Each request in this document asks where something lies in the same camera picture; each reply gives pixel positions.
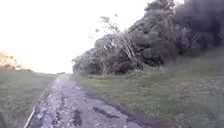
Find row of trees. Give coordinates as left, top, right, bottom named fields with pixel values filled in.
left=71, top=0, right=224, bottom=76

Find grass field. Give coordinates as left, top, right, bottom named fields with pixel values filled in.
left=70, top=49, right=224, bottom=128
left=0, top=69, right=58, bottom=128

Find building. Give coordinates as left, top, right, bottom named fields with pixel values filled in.
left=0, top=51, right=25, bottom=71

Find dark wet asphalt path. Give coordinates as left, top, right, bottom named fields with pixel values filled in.
left=23, top=73, right=174, bottom=128

